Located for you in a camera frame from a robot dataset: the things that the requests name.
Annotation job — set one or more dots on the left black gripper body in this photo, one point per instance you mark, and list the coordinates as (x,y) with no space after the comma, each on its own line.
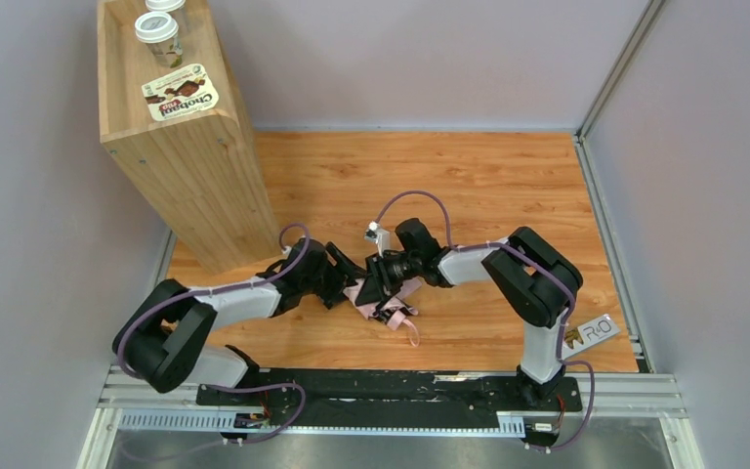
(334,276)

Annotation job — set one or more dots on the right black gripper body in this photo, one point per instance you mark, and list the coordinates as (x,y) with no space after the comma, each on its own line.
(380,280)

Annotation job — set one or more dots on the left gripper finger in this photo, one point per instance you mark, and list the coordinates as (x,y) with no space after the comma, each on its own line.
(343,265)
(332,297)

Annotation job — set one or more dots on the pink folding umbrella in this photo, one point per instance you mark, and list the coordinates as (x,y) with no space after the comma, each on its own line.
(394,313)

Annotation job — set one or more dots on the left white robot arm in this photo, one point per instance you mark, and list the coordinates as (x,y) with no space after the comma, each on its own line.
(165,344)

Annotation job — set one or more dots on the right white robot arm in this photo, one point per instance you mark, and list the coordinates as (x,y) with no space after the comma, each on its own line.
(538,282)

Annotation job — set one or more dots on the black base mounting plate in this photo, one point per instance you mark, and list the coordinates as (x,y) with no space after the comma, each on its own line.
(389,398)

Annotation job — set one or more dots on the wooden shelf box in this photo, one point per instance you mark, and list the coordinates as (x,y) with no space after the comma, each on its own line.
(200,172)

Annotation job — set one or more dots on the white logo label plate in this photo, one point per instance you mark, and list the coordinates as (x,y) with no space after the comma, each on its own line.
(587,335)

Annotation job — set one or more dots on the Chobani yogurt container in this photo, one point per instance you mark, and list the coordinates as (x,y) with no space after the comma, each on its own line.
(182,92)

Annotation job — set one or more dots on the paper cup with white lid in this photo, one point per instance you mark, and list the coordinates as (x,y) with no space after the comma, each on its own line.
(159,31)

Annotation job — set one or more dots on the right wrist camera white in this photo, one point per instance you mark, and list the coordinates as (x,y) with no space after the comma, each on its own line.
(376,234)

